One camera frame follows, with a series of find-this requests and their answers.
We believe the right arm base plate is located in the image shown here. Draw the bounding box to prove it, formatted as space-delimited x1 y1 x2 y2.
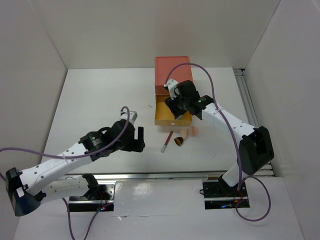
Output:
199 181 250 210

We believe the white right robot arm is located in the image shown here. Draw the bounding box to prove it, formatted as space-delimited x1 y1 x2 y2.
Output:
163 79 275 196

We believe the beige teardrop makeup sponge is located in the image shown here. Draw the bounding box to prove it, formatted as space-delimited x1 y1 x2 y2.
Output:
180 128 189 141

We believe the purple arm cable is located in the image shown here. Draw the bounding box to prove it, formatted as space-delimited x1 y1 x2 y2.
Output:
0 106 131 240
164 62 272 222

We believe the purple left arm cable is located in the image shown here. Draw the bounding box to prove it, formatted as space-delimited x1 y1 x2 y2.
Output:
0 106 131 240

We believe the coral three-tier drawer organizer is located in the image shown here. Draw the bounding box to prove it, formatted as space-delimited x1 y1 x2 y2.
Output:
154 56 193 95

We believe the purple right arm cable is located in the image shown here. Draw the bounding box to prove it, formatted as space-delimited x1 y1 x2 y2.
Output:
164 62 272 222

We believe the yellow drawer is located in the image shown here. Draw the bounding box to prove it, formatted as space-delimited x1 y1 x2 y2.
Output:
154 95 192 127

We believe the round beige powder puff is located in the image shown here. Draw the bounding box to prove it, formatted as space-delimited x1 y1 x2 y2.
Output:
187 126 199 137

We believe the small black kabuki brush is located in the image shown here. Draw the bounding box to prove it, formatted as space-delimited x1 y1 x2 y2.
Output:
174 136 184 147

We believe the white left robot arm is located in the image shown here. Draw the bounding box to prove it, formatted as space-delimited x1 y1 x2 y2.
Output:
5 119 145 217

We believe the red lip gloss wand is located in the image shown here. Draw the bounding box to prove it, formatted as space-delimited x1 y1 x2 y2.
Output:
160 131 174 153

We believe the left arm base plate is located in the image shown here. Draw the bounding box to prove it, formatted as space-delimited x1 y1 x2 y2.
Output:
67 181 116 213

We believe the aluminium front rail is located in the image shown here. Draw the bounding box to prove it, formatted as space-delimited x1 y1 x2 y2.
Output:
64 169 276 186

